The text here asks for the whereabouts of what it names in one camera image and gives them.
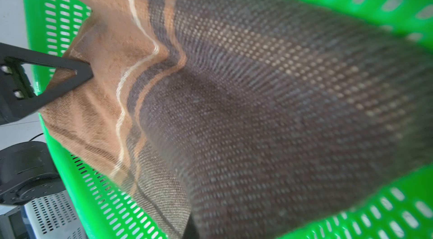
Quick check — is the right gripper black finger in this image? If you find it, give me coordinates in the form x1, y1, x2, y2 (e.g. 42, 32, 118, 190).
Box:
1, 43, 93, 125

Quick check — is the green plastic basket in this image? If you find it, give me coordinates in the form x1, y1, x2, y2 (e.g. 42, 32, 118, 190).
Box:
23, 0, 433, 239

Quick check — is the brown plaid scarf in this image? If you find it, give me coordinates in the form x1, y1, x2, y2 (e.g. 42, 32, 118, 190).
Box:
42, 0, 433, 239

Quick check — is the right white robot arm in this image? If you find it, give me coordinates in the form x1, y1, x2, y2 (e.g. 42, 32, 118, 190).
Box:
1, 43, 93, 206

